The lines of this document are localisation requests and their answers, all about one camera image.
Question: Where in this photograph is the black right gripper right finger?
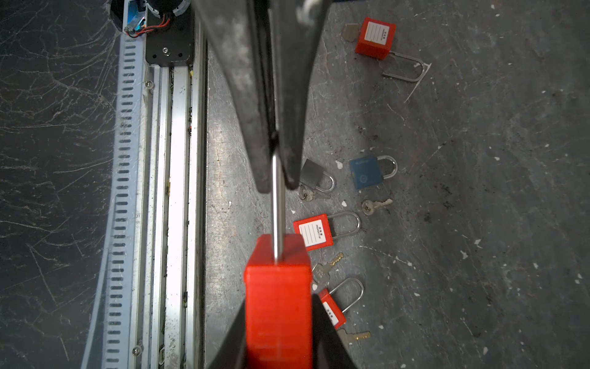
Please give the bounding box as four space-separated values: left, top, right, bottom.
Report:
311 295 356 369

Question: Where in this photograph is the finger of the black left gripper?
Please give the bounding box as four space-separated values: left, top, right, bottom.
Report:
192 0 274 194
270 0 332 190

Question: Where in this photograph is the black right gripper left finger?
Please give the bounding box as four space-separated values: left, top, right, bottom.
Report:
208 302 247 369

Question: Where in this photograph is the red padlock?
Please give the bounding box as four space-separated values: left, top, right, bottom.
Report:
293 212 362 251
318 277 365 329
342 18 430 84
244 152 313 368

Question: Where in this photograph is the small black padlock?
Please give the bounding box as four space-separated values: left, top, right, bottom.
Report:
300 159 336 194

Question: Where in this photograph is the blue padlock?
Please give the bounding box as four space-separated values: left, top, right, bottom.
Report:
349 155 399 190

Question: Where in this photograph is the small silver key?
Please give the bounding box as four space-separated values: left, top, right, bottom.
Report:
297 184 331 202

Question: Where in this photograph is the silver key between padlocks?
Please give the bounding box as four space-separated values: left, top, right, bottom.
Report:
312 252 344 287

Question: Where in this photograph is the silver key near rail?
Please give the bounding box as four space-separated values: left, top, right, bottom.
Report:
336 328 371 346

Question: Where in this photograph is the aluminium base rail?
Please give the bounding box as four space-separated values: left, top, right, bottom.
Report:
81 26 208 368

